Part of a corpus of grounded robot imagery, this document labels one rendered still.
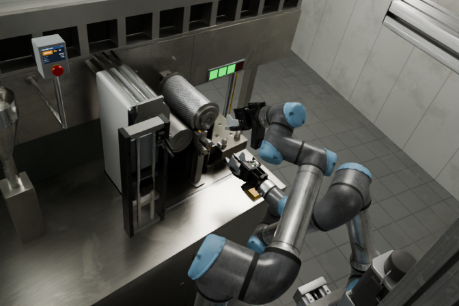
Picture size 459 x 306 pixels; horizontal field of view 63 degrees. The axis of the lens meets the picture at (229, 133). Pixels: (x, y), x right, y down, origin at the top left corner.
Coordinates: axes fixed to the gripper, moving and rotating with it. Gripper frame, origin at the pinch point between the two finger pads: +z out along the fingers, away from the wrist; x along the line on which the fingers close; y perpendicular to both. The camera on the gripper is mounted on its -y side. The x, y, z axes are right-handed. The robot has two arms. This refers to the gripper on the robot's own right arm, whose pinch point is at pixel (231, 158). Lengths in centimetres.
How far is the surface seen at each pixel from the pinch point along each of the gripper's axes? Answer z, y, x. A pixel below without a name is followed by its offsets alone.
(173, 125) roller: 17.5, 14.3, 19.4
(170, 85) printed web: 34.3, 20.7, 10.2
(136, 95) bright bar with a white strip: 18, 35, 35
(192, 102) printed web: 18.8, 21.3, 9.4
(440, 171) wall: -43, -98, -227
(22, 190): 20, 8, 77
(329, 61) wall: 118, -86, -262
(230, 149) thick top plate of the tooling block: 9.6, -7.3, -9.0
